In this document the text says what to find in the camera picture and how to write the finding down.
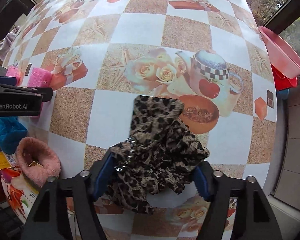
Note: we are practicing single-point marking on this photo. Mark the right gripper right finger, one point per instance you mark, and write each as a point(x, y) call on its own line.
point(204, 178)

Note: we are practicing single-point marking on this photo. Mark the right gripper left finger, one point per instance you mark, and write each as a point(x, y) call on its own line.
point(101, 172)

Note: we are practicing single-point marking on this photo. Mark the pink foam sponge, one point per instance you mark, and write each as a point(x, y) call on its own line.
point(13, 71)
point(39, 77)

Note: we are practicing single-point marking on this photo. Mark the blue cloth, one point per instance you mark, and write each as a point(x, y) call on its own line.
point(11, 133)

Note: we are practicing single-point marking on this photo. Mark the leopard print fabric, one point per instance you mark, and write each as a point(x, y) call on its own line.
point(161, 152)

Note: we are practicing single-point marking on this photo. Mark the pink fuzzy sock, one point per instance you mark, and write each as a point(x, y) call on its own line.
point(37, 161)

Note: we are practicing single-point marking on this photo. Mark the pink towel on rack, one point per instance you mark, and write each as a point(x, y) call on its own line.
point(7, 42)

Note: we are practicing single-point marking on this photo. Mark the white orange tissue pack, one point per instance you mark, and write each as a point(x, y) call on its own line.
point(20, 194)

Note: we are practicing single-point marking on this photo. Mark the checkered patterned tablecloth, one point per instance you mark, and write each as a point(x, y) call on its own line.
point(161, 75)

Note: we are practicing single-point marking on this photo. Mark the red plastic basin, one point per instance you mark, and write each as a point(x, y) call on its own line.
point(281, 81)

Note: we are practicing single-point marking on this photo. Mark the pink plastic basin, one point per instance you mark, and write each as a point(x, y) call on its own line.
point(282, 56)

